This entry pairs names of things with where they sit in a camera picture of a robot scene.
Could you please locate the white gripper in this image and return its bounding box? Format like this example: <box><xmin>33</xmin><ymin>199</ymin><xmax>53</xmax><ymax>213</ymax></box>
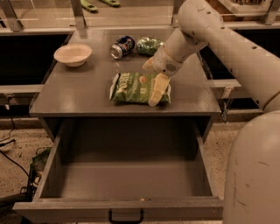
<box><xmin>143</xmin><ymin>46</ymin><xmax>183</xmax><ymax>107</ymax></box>

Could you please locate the green jalapeno chip bag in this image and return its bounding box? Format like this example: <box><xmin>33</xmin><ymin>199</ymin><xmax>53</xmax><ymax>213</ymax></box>
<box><xmin>109</xmin><ymin>73</ymin><xmax>171</xmax><ymax>105</ymax></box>

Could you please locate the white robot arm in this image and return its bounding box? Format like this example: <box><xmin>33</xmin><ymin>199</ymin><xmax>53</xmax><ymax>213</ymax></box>
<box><xmin>143</xmin><ymin>0</ymin><xmax>280</xmax><ymax>224</ymax></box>

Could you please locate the small green crumpled bag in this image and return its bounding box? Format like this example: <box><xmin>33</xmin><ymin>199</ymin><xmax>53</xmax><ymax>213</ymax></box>
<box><xmin>136</xmin><ymin>37</ymin><xmax>164</xmax><ymax>56</ymax></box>

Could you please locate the grey open top drawer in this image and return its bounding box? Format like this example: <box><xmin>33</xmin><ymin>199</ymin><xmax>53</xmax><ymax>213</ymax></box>
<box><xmin>14</xmin><ymin>117</ymin><xmax>223</xmax><ymax>223</ymax></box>

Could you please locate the green bag on floor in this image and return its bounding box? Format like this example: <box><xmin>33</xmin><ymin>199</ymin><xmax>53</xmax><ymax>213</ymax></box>
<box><xmin>31</xmin><ymin>147</ymin><xmax>51</xmax><ymax>175</ymax></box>

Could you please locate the blue soda can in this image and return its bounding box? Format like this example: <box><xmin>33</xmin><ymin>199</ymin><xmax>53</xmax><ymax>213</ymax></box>
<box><xmin>110</xmin><ymin>36</ymin><xmax>136</xmax><ymax>60</ymax></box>

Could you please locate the green tool far right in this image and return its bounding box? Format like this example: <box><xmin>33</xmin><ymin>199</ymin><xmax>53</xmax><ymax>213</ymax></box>
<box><xmin>100</xmin><ymin>0</ymin><xmax>120</xmax><ymax>7</ymax></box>

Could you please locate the green tool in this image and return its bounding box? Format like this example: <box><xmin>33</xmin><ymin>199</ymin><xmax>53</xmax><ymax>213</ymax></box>
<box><xmin>80</xmin><ymin>0</ymin><xmax>98</xmax><ymax>13</ymax></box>
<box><xmin>100</xmin><ymin>0</ymin><xmax>120</xmax><ymax>7</ymax></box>

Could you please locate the white ceramic bowl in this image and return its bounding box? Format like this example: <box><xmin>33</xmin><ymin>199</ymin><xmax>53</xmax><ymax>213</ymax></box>
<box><xmin>53</xmin><ymin>44</ymin><xmax>92</xmax><ymax>67</ymax></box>

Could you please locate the grey cabinet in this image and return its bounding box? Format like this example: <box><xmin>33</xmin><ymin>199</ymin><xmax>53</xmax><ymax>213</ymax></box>
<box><xmin>30</xmin><ymin>26</ymin><xmax>220</xmax><ymax>135</ymax></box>

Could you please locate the green tool far left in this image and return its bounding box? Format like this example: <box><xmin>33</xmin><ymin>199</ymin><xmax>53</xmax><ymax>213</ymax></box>
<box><xmin>80</xmin><ymin>0</ymin><xmax>98</xmax><ymax>13</ymax></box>

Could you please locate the wooden shelf unit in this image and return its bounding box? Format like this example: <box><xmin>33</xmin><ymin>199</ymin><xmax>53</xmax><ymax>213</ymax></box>
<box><xmin>207</xmin><ymin>0</ymin><xmax>272</xmax><ymax>22</ymax></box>

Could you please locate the black drawer handle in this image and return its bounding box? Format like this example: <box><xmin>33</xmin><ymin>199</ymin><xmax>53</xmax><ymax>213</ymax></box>
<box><xmin>108</xmin><ymin>210</ymin><xmax>144</xmax><ymax>224</ymax></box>

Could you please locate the black floor cable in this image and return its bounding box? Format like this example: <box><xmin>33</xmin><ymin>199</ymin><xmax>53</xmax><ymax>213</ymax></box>
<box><xmin>0</xmin><ymin>95</ymin><xmax>31</xmax><ymax>178</ymax></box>

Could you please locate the metal railing frame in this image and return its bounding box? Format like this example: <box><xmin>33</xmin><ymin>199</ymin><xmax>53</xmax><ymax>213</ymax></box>
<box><xmin>0</xmin><ymin>0</ymin><xmax>280</xmax><ymax>32</ymax></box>

